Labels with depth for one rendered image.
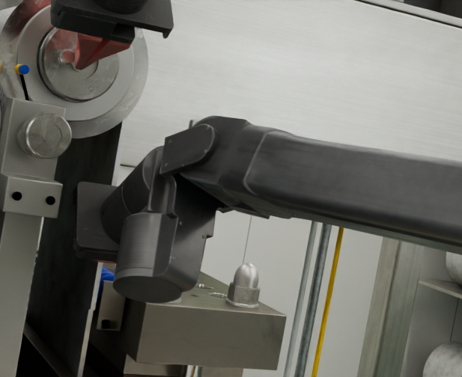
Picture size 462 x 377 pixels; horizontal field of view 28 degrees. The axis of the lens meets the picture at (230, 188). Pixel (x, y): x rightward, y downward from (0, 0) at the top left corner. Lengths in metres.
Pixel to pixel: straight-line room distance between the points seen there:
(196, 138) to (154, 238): 0.09
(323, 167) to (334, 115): 0.76
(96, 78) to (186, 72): 0.42
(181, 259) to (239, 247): 3.25
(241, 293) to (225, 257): 2.98
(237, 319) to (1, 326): 0.24
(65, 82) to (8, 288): 0.20
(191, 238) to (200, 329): 0.21
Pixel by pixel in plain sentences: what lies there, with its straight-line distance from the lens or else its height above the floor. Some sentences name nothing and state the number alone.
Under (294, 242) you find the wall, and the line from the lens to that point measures 4.11.
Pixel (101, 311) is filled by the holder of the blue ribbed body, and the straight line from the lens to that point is 0.97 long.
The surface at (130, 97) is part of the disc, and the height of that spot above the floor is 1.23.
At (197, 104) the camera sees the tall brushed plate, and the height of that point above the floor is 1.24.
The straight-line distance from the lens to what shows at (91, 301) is 0.96.
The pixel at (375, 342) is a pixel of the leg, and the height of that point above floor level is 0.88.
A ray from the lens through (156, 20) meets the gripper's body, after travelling 0.80.
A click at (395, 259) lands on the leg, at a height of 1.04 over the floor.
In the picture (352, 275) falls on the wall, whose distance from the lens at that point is 4.30.
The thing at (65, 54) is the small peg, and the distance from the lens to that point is 0.87.
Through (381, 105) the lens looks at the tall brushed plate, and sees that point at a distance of 1.46.
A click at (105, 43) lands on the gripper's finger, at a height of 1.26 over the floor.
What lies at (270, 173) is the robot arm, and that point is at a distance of 0.69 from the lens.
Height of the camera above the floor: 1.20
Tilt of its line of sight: 3 degrees down
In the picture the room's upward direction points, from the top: 10 degrees clockwise
